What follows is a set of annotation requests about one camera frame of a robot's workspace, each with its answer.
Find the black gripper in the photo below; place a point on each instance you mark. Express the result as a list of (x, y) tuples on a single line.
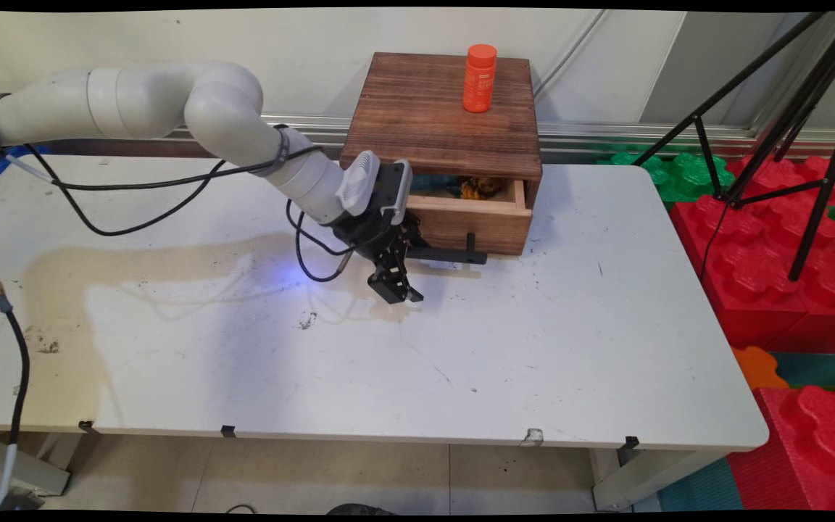
[(367, 233)]

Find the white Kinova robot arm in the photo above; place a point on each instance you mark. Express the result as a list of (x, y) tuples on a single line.
[(222, 109)]

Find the teal toy item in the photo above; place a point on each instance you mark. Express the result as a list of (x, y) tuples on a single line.
[(432, 185)]

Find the yellow brown toy item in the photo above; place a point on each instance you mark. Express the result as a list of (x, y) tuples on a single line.
[(481, 188)]

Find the dark wooden drawer cabinet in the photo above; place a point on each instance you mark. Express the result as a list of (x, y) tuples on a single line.
[(432, 109)]

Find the orange plastic bottle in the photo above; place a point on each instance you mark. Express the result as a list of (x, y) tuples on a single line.
[(479, 80)]

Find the white tape scrap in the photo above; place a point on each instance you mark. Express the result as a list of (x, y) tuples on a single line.
[(533, 436)]

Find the black table edge clip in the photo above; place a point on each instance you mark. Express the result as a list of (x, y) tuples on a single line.
[(630, 444), (86, 426), (228, 431)]

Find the black bag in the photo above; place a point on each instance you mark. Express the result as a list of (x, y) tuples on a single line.
[(359, 510)]

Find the white table leg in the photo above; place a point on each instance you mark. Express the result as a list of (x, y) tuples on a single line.
[(642, 478), (40, 471)]

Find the large red foam block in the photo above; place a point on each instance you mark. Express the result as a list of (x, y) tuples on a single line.
[(816, 449), (758, 275)]

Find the orange foam piece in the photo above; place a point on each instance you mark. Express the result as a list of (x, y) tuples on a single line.
[(754, 366)]

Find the teal foam mat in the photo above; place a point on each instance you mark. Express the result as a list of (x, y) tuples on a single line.
[(700, 489), (816, 370)]

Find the black tripod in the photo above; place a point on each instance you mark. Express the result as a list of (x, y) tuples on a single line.
[(823, 181)]

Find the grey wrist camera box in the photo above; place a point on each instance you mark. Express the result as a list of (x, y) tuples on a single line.
[(396, 190)]

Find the aluminium wall rail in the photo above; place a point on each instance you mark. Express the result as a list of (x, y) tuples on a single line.
[(606, 138)]

